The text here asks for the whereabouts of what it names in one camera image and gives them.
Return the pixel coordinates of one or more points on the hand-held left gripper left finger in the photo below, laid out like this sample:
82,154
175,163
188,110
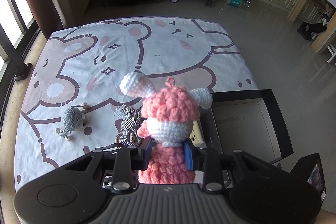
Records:
146,154

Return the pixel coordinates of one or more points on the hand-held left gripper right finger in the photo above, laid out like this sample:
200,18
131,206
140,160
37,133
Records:
188,158

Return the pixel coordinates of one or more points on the pink crochet bunny doll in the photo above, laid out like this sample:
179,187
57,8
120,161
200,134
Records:
170,108

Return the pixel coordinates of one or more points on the black cardboard box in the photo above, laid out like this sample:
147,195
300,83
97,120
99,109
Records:
241,124

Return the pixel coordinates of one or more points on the grey crochet mouse toy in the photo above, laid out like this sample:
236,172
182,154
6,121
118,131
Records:
71,120

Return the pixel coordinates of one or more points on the beige paper packet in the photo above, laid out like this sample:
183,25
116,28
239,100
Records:
198,134

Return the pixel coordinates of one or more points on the printed cartoon blanket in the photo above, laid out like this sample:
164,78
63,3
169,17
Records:
105,56

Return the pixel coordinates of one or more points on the white chair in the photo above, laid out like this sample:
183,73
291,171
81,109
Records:
332,53

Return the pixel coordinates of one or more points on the wooden bar counter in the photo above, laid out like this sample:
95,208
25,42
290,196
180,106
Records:
326,35

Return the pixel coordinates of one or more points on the black window railing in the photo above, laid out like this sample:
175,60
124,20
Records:
15,56

